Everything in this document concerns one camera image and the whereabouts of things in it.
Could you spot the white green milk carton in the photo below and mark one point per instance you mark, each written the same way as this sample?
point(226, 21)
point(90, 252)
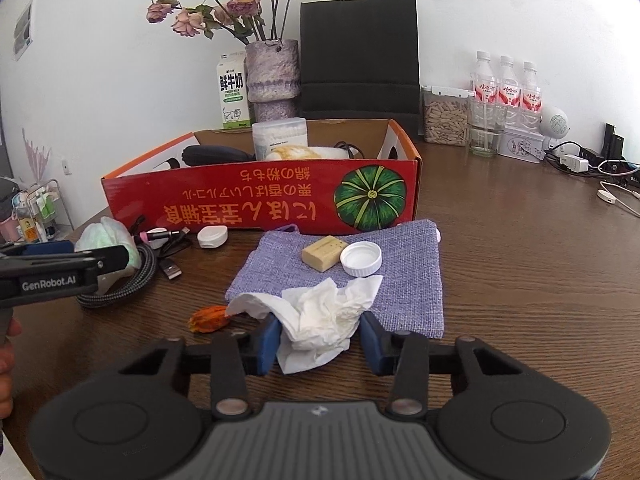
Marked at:
point(232, 90)

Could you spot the yellow and white plush toy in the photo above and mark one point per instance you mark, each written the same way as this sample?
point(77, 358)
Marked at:
point(300, 151)

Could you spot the pink flower wall sticker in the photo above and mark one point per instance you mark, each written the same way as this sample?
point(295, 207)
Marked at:
point(34, 157)

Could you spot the person's left hand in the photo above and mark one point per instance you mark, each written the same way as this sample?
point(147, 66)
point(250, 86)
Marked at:
point(5, 385)

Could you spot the black paper bag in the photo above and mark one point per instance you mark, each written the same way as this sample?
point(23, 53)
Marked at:
point(357, 60)

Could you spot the pink cup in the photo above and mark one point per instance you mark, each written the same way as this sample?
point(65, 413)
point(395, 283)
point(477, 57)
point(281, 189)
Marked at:
point(7, 230)

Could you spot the orange dried flower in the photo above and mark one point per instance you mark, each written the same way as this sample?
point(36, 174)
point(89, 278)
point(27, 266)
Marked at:
point(210, 319)

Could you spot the white round bottle cap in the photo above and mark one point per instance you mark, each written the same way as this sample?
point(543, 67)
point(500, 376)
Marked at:
point(361, 259)

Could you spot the purple woven cloth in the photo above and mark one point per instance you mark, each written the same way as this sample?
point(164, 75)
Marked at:
point(400, 270)

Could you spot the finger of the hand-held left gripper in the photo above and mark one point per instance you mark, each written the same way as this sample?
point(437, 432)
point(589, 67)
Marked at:
point(112, 259)
point(45, 248)

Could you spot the translucent cotton swab box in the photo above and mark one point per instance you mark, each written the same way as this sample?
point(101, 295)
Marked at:
point(280, 135)

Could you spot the white printed tin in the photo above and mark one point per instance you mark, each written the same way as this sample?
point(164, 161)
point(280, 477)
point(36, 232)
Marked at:
point(522, 146)

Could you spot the navy fabric pouch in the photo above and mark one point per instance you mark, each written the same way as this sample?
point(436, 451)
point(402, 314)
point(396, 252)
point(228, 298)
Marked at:
point(215, 155)

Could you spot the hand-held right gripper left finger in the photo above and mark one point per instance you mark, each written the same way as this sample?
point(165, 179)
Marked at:
point(267, 345)

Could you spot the red cardboard box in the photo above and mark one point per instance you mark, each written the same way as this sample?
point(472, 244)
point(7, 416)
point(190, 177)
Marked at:
point(250, 200)

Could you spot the white oval floss case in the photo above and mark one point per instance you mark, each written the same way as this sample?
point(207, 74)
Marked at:
point(212, 236)

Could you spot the clear seed container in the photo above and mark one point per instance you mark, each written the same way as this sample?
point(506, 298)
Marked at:
point(445, 122)

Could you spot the white power adapter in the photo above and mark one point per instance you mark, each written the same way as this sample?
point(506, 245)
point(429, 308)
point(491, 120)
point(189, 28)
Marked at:
point(575, 163)

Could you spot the white round speaker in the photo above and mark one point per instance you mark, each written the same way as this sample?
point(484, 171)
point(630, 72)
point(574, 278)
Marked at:
point(556, 122)

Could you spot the green item in clear bag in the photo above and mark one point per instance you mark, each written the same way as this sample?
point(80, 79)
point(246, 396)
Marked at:
point(107, 232)

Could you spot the wall poster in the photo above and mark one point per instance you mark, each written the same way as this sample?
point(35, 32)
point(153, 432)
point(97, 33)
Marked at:
point(23, 27)

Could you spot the white tissue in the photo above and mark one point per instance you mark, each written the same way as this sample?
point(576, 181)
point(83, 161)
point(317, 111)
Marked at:
point(320, 315)

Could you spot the beige soap bar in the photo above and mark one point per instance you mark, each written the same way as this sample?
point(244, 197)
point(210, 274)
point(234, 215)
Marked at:
point(324, 254)

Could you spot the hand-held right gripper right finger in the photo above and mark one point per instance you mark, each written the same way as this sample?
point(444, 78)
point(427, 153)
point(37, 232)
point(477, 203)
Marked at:
point(372, 342)

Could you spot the clear drinking glass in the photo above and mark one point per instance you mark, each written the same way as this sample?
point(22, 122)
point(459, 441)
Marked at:
point(484, 145)

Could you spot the purple textured vase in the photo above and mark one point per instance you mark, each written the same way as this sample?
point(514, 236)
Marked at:
point(272, 75)

